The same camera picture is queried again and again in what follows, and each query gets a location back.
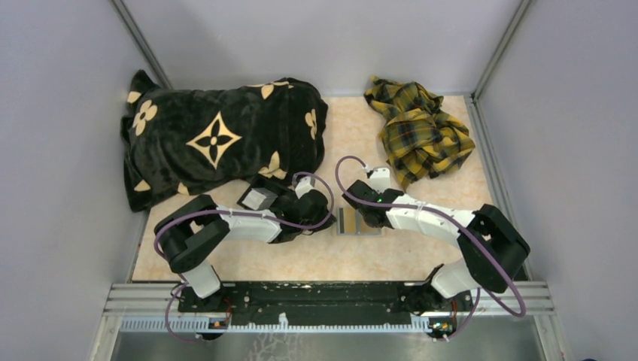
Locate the yellow plaid cloth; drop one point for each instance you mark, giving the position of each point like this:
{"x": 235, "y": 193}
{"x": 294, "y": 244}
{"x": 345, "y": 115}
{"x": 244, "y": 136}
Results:
{"x": 419, "y": 138}

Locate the black floral plush blanket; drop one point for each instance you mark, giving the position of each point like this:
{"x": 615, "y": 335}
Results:
{"x": 190, "y": 141}

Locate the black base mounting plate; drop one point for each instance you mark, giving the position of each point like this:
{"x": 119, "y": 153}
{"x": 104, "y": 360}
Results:
{"x": 373, "y": 303}

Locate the white cable duct strip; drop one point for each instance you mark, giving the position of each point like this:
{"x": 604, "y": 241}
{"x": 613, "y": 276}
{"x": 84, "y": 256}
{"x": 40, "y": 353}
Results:
{"x": 204, "y": 325}

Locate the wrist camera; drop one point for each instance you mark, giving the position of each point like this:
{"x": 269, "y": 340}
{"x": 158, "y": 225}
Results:
{"x": 379, "y": 179}
{"x": 303, "y": 186}

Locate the aluminium front rail frame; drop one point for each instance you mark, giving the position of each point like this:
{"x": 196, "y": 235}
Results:
{"x": 148, "y": 297}

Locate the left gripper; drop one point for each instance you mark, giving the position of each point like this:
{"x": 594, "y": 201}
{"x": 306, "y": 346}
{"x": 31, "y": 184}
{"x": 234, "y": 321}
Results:
{"x": 325, "y": 225}

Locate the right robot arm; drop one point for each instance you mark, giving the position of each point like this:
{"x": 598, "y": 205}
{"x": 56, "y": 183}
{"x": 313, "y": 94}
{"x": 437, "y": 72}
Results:
{"x": 492, "y": 251}

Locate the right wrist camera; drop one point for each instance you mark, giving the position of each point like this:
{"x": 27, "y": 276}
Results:
{"x": 379, "y": 179}

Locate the white card stack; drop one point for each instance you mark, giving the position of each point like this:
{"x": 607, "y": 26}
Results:
{"x": 258, "y": 199}

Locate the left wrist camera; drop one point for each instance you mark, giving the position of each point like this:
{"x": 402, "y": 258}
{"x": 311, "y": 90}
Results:
{"x": 303, "y": 186}

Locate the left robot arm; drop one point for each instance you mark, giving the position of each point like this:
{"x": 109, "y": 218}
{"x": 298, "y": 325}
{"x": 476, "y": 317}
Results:
{"x": 186, "y": 238}

